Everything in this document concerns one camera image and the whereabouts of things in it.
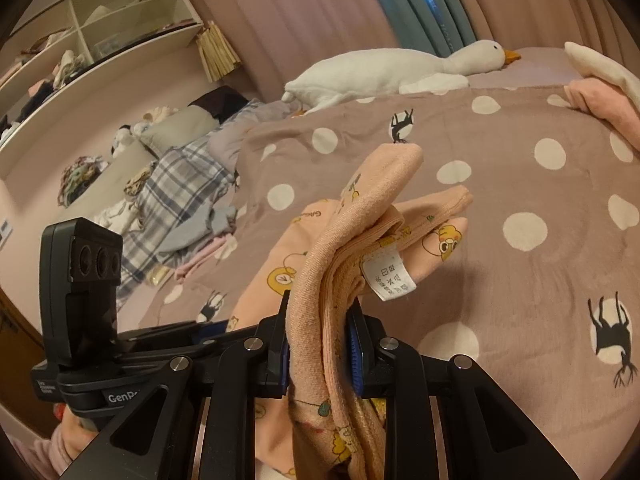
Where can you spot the floral cloth heap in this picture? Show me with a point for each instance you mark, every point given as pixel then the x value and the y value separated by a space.
pixel 80 182

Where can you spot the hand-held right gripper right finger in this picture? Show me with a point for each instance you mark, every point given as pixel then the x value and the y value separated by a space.
pixel 356 355

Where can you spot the dark cloth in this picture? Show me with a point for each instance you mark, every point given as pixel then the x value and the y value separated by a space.
pixel 220 100

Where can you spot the brown wooden cabinet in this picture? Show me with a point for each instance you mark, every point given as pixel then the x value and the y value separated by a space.
pixel 17 325

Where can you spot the cream white cloth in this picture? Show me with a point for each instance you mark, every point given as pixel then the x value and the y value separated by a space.
pixel 600 62

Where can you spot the pink cartoon-print garment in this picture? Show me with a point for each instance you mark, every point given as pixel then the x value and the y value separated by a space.
pixel 320 280

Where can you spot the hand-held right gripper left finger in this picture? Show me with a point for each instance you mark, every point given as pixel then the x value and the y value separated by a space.
pixel 280 360

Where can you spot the dotted deer-print blanket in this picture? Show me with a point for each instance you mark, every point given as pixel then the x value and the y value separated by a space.
pixel 500 280

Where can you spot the person's left hand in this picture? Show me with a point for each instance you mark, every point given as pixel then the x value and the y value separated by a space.
pixel 75 432

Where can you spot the white wall shelf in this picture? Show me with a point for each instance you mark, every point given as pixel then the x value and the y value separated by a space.
pixel 100 79

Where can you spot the stacked clothes pile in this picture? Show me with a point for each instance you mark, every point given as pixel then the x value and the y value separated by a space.
pixel 45 87

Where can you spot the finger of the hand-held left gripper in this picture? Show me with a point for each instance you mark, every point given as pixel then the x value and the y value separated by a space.
pixel 165 337

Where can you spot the white goose plush toy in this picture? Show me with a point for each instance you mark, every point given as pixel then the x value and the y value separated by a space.
pixel 370 72

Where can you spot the small white plush toy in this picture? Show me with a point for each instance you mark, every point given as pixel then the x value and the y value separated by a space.
pixel 125 140

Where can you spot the grey lilac cloth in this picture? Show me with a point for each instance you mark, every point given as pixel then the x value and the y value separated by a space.
pixel 235 135

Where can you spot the light pink crumpled clothes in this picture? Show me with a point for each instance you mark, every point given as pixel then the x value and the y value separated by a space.
pixel 205 257

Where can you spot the blue curtain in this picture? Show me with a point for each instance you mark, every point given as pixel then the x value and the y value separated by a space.
pixel 415 5

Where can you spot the plaid shirt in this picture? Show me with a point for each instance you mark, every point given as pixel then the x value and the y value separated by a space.
pixel 175 180

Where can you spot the grey pillow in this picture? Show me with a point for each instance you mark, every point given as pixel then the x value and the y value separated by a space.
pixel 180 127

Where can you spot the person's left forearm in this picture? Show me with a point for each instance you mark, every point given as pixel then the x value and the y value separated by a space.
pixel 42 455

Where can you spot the white crumpled cloth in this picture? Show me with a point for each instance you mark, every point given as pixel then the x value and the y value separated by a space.
pixel 115 215

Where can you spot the pink curtain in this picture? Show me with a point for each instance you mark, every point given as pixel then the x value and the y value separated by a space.
pixel 300 10

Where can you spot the white wall switch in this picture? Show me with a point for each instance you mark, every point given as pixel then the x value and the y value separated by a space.
pixel 5 234

